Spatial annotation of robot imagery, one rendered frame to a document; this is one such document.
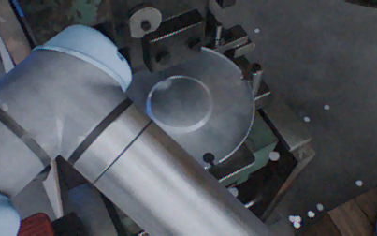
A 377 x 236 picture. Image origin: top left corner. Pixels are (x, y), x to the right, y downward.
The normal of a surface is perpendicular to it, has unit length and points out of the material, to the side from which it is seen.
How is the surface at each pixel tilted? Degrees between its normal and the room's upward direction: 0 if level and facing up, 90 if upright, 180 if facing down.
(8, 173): 70
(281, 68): 0
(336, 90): 0
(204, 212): 23
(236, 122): 2
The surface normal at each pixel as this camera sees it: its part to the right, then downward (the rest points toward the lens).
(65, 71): 0.27, -0.31
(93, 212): 0.03, -0.50
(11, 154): 0.66, 0.14
